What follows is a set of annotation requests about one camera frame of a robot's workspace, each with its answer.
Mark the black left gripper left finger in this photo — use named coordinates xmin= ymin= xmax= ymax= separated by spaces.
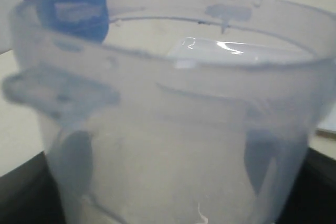
xmin=1 ymin=152 xmax=66 ymax=223

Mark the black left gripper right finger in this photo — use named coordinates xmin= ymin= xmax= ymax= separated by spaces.
xmin=276 ymin=148 xmax=335 ymax=223

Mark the clear plastic container with label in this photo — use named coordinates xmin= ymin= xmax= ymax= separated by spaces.
xmin=2 ymin=0 xmax=335 ymax=223

